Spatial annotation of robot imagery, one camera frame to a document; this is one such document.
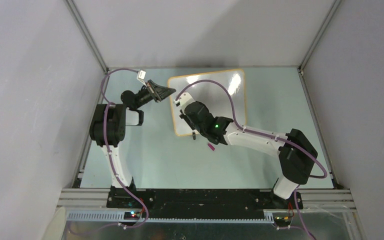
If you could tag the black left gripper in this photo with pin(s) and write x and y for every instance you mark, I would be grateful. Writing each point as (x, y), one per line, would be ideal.
(157, 93)

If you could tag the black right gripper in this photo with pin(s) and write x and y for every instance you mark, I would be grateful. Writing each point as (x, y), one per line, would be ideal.
(184, 116)

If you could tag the yellow framed whiteboard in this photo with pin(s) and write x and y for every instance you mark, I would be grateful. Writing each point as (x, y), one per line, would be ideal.
(212, 95)

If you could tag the magenta marker cap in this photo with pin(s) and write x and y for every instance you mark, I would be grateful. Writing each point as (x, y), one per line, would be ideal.
(211, 146)

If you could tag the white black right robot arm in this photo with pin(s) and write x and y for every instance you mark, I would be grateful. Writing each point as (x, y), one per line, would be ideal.
(293, 150)

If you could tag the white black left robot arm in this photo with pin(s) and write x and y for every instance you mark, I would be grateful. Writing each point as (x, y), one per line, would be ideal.
(109, 122)

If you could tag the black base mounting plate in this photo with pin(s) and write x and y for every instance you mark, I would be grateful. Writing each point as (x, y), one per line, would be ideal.
(201, 203)

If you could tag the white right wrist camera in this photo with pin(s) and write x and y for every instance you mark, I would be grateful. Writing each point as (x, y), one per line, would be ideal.
(183, 100)

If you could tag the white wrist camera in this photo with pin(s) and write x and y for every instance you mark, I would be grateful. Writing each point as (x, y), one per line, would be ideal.
(141, 74)
(183, 100)

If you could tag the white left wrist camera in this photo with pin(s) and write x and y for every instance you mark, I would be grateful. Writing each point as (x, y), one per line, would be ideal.
(141, 74)

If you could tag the grey slotted cable duct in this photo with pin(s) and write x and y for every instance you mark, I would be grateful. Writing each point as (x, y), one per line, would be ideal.
(121, 216)

